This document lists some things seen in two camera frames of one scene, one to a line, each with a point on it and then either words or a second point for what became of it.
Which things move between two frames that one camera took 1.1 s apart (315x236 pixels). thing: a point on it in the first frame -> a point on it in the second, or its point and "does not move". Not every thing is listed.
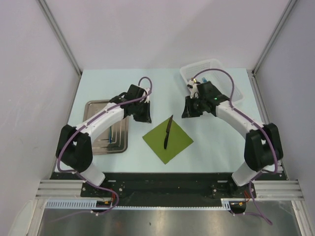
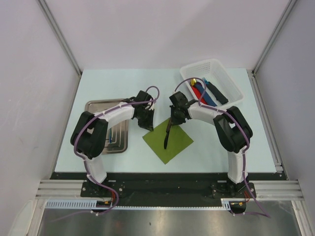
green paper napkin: [177, 140] does not move
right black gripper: [189, 112] -> [175, 121]
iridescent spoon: [110, 135] does not move
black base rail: [140, 190] does not move
